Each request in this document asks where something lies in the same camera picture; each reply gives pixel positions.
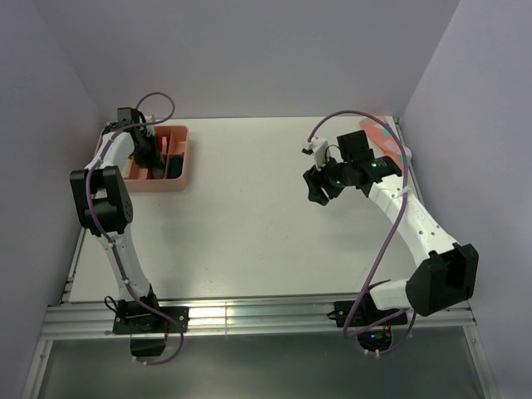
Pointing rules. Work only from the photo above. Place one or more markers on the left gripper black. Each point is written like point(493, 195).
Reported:
point(155, 160)

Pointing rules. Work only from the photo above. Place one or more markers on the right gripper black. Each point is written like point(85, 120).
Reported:
point(315, 178)

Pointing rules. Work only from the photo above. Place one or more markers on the dark green patterned sock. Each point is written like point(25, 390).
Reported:
point(176, 166)

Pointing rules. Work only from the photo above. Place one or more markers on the taupe sock red striped cuff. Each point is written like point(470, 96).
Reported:
point(157, 173)

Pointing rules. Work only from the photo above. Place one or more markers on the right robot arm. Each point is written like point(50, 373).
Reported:
point(445, 269)

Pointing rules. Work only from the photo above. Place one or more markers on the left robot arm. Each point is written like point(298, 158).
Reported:
point(104, 207)

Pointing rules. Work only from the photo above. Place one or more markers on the rolled red white sock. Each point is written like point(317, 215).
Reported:
point(164, 142)

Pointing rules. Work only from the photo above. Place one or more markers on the pink divided organizer tray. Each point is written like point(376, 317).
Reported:
point(117, 150)

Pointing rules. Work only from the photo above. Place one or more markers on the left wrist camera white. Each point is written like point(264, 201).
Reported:
point(149, 127)

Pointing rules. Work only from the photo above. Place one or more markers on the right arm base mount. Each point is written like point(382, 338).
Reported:
point(367, 313)

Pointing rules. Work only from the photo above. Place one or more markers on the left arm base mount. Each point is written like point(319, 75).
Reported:
point(149, 332)

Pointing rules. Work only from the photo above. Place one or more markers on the aluminium rail frame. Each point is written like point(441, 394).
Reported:
point(259, 268)

